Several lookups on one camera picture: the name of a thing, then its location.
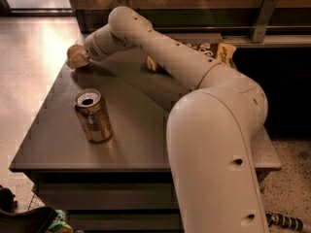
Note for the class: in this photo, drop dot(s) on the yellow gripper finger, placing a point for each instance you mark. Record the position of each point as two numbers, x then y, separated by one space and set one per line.
74 52
72 65

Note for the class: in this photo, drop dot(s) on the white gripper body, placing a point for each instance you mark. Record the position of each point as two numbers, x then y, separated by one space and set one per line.
92 49

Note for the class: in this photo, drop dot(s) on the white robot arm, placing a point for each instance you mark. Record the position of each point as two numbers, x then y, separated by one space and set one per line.
209 130

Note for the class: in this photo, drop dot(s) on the gold soda can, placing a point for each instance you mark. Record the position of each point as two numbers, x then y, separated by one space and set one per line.
93 115

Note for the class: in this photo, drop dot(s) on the dark grey drawer cabinet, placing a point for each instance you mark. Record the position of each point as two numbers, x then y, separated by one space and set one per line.
138 141

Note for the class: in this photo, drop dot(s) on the brown chips bag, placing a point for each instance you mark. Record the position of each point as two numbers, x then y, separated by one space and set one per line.
223 52

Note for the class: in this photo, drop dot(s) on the dark chair seat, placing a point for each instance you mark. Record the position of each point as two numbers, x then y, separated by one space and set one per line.
33 221

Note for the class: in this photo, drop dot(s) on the colourful green cloth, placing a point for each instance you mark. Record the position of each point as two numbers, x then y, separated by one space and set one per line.
59 225

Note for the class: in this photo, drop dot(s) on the striped cylindrical tool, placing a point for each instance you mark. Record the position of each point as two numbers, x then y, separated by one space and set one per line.
288 222

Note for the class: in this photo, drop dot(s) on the right metal bracket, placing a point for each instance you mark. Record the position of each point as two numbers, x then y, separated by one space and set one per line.
259 28

